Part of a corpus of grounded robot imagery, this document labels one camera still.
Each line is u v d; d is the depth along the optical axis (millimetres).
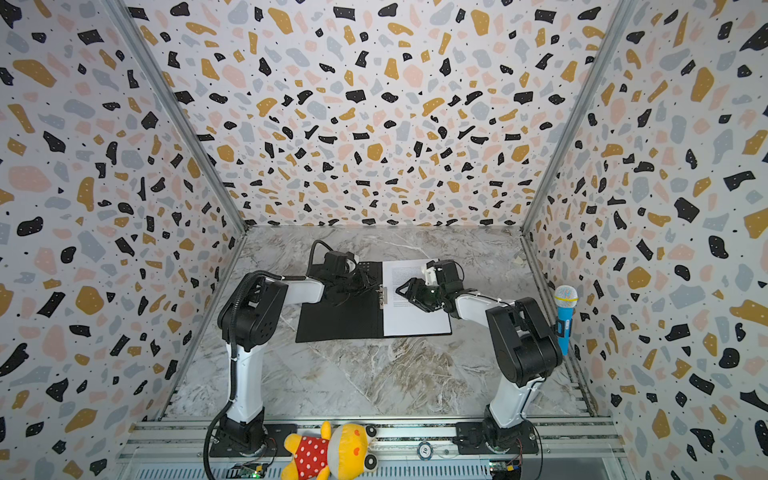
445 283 768
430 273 901
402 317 942
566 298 702
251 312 573
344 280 917
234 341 536
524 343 490
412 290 856
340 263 860
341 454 658
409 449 731
